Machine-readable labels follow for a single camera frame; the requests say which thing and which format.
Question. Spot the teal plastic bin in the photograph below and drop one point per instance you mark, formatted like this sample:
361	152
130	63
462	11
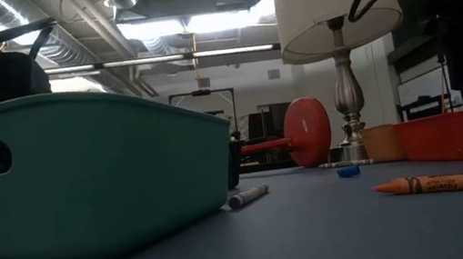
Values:
83	184

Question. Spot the grey wall vent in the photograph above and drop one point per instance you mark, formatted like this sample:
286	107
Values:
274	74

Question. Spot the white wall board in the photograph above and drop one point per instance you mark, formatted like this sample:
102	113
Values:
427	84

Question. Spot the long ceiling light bar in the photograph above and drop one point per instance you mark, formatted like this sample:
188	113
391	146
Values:
229	51

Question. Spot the red plastic basket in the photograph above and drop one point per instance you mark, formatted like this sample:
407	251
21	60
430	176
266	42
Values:
462	136

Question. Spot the blue crayon white wrapper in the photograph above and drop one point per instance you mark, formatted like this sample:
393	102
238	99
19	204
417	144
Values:
250	195

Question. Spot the black plastic basket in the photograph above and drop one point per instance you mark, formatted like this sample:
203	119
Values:
233	166

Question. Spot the red dumbbell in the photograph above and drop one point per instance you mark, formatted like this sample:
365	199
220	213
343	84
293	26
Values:
307	132

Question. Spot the black cabinet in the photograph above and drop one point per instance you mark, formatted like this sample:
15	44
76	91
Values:
259	130

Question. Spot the orange crayon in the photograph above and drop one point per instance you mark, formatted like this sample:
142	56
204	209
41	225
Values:
451	183

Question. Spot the orange plastic basket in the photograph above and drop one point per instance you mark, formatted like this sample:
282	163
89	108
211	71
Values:
381	144

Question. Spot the black metal frame stand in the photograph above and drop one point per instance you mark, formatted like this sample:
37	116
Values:
200	92

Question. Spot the crayon pale wrapper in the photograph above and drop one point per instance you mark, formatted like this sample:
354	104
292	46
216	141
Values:
333	165

